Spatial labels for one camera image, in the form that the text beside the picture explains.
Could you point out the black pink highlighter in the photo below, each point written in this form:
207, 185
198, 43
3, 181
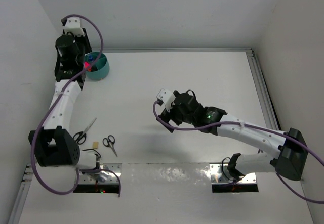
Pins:
87, 66

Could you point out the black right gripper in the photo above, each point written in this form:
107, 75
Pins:
166, 116

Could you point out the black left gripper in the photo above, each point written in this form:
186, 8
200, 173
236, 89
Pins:
84, 40

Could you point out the large black scissors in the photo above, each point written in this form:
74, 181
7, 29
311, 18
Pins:
81, 136

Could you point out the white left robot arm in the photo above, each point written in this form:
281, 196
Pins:
55, 146

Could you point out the small black scissors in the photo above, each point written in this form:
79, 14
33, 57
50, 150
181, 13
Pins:
109, 142

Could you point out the teal round desk organizer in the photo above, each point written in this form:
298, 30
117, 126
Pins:
101, 69

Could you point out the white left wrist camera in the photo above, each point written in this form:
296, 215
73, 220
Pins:
73, 25

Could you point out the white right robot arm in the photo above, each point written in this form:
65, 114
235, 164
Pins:
282, 152

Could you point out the tan eraser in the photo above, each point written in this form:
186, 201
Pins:
95, 145

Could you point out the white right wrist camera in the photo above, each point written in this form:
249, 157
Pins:
166, 98

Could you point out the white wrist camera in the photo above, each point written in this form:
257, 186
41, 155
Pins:
166, 98
73, 25

